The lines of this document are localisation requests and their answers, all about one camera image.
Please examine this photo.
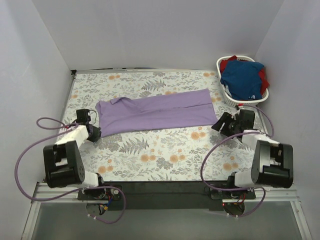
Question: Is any purple t shirt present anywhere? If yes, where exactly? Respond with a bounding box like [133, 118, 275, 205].
[95, 89, 218, 137]

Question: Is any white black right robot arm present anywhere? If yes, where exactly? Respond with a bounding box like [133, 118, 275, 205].
[211, 109, 294, 199]

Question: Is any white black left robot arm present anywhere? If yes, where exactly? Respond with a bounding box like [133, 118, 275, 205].
[43, 108, 107, 200]

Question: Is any white perforated laundry basket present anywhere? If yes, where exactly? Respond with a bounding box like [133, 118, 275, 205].
[216, 55, 270, 107]

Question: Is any floral patterned table mat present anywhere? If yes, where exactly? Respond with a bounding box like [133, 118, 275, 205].
[62, 71, 254, 181]

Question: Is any red t shirt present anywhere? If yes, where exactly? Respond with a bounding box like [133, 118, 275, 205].
[221, 55, 269, 94]

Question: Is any blue t shirt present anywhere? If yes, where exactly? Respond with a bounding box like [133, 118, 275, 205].
[220, 59, 264, 100]

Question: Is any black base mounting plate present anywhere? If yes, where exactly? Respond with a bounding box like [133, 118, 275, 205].
[77, 180, 257, 212]

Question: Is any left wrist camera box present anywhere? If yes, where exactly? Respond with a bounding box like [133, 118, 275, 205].
[75, 108, 91, 125]

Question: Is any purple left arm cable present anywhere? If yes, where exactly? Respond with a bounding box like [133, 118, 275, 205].
[14, 117, 127, 225]

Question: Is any aluminium front frame rail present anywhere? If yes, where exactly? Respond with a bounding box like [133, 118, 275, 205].
[31, 180, 297, 211]

